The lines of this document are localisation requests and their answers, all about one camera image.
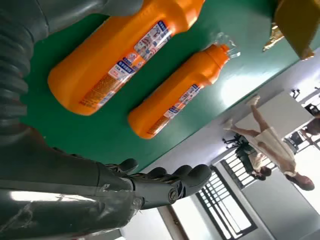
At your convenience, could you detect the small orange detergent bottle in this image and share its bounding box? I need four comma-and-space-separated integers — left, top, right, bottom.
127, 31, 242, 140

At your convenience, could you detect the large black window grille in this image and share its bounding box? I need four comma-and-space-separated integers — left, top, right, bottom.
195, 165, 258, 240

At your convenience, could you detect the small black window grille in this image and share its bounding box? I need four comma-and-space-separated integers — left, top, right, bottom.
220, 149, 277, 190

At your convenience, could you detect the black tripod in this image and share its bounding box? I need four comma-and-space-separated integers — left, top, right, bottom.
222, 134, 242, 151

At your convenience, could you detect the seated person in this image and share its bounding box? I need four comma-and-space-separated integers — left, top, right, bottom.
235, 135, 272, 182

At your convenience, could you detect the standing person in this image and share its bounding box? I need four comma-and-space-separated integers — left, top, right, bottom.
222, 94, 315, 192

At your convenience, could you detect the person at room edge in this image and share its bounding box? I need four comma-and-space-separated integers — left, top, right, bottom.
300, 115, 320, 150

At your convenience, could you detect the yellow wrapped cardboard box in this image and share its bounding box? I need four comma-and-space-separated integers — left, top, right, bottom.
262, 0, 320, 61

